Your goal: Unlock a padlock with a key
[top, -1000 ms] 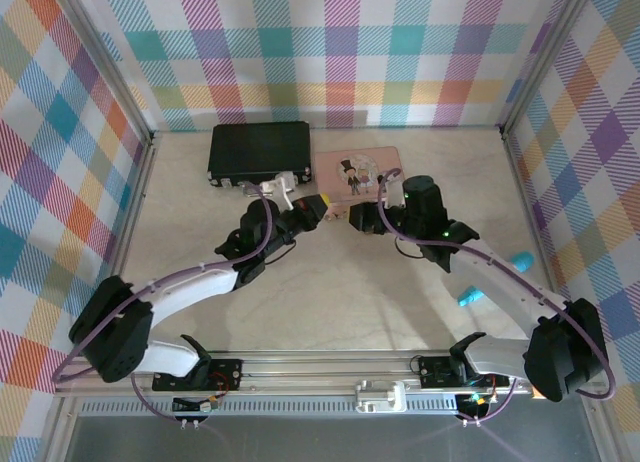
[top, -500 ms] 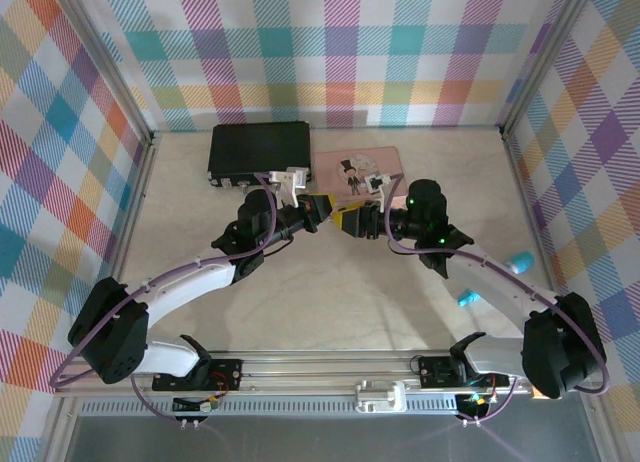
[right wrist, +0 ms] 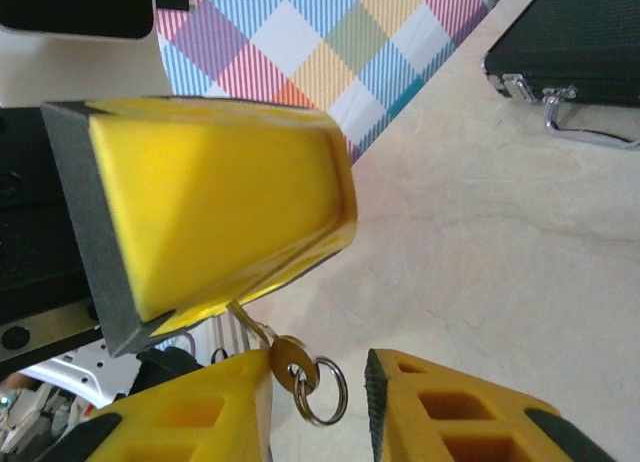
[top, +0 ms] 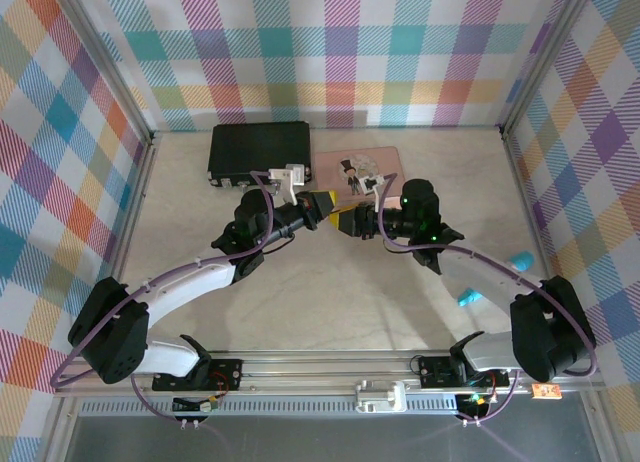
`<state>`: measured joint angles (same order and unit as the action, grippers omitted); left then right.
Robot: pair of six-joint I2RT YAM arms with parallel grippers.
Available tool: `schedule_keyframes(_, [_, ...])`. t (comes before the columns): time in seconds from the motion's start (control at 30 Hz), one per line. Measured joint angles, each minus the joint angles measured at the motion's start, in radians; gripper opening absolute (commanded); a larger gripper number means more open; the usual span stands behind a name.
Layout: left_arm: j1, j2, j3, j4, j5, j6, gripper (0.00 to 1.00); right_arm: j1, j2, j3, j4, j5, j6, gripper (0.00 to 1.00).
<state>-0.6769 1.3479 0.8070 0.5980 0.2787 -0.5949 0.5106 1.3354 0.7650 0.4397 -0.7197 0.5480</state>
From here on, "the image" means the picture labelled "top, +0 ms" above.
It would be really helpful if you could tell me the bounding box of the grey metal shelf panel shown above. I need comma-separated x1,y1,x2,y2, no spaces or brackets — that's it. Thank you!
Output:
44,414,614,462

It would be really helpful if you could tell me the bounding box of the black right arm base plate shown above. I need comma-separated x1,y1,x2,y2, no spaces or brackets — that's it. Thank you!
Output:
417,354,511,389

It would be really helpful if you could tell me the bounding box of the pink tin box cartoon couple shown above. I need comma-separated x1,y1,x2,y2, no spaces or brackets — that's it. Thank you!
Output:
313,146,406,197

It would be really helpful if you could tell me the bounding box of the aluminium frame side rail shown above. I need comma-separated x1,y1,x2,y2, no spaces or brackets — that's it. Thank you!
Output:
501,129,556,278
87,134,161,356

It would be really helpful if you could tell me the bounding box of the perforated metal cable duct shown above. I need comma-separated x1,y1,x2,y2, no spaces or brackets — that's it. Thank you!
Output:
79,400,501,417

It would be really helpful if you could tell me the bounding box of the turquoise marker pen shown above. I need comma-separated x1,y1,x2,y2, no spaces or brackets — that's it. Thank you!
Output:
457,250,535,309

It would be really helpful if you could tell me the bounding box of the white rail bracket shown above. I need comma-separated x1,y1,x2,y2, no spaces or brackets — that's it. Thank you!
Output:
353,379,407,414

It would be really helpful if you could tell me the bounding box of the black case with metal handle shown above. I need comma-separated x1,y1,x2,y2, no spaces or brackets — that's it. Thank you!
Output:
207,121,314,189

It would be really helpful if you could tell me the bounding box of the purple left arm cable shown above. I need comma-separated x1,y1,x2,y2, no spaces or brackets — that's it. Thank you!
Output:
49,169,281,428

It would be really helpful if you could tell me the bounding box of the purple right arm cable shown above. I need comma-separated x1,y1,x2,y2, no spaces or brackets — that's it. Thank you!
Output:
374,174,600,428

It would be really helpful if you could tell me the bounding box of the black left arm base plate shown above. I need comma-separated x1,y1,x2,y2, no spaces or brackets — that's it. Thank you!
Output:
151,359,245,394

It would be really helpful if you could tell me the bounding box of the small connector board green light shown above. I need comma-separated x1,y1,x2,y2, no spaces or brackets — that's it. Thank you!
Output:
457,392,496,418

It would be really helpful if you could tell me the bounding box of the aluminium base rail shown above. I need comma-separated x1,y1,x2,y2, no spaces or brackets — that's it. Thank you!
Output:
54,350,604,399

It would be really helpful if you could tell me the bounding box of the aluminium frame post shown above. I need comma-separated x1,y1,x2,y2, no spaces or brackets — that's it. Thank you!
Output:
498,0,599,141
52,0,156,143

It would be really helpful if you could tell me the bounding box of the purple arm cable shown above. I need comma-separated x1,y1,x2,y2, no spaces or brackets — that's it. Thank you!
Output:
49,169,281,428
374,174,600,428

